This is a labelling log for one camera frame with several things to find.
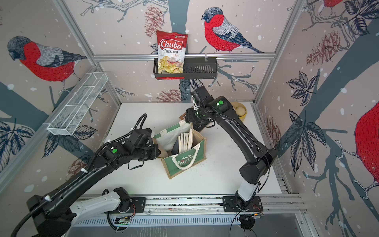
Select jute and green canvas bag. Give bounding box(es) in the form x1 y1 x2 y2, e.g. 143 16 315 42
153 120 206 179

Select red Chuba cassava chips bag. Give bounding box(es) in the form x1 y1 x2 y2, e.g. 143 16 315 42
154 31 188 80

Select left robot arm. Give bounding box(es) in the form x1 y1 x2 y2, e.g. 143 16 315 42
11 114 160 237

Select circuit board with wires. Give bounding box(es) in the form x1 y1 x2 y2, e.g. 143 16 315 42
113 216 133 228

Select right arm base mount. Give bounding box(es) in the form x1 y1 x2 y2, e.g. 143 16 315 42
222 196 264 213

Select white wire mesh shelf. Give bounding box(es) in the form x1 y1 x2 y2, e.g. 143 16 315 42
47 72 108 135

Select blue book with barcode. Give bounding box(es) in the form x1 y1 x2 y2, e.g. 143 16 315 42
178 134 182 154

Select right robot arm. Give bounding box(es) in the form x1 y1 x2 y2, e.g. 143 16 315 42
185 87 277 211

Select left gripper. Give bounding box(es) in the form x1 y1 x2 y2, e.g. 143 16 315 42
133 143 163 160

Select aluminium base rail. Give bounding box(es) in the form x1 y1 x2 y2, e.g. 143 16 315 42
76 194 307 229

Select black book with gold title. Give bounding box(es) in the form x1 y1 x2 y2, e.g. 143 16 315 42
171 138 179 155

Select yellow bowl with buns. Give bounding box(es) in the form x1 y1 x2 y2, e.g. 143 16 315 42
231 102 247 121

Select brown and black book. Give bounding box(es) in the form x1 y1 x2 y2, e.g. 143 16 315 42
179 112 210 132

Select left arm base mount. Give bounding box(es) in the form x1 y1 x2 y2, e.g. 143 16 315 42
127 197 147 214

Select black wire basket shelf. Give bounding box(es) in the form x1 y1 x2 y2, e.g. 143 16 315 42
153 57 218 80

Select blue book yellow label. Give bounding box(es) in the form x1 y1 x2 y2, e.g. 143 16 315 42
184 132 189 151
181 133 187 153

